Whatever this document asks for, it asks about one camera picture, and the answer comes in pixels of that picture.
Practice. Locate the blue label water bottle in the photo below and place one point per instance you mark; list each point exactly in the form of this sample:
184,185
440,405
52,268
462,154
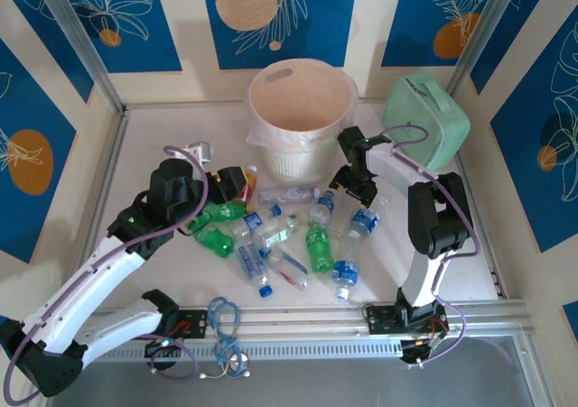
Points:
324,206
253,221
365,221

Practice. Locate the clear bottle purple label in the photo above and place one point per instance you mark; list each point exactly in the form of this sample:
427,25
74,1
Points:
289,195

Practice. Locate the clear bottle green label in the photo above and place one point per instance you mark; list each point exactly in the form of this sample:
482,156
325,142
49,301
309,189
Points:
276,234

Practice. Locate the crushed blue label bottle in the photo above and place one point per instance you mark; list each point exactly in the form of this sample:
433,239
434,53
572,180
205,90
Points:
248,260

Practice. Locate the blue label bottle white cap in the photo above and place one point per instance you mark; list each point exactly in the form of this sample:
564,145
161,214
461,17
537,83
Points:
345,271

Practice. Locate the clear bottle red blue label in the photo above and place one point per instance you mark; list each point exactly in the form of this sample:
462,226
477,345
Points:
289,269

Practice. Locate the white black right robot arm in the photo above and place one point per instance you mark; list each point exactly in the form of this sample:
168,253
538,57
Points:
417,280

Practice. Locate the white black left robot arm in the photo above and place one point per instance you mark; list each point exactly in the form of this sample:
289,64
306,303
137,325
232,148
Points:
90,285

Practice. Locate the beige plastic bin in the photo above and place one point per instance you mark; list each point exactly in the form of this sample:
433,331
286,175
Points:
298,100

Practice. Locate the mint green zip pouch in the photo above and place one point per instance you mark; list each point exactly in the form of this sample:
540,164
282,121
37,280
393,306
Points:
424,118

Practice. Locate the black base connector block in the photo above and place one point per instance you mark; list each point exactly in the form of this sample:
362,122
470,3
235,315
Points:
162,355
420,350

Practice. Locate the blue stethoscope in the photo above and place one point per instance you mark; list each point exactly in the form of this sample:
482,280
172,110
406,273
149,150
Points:
238,358

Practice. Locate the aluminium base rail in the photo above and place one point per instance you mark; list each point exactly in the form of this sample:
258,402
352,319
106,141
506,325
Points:
293,319

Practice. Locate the aluminium frame post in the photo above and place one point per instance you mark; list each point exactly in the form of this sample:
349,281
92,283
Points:
81,41
485,41

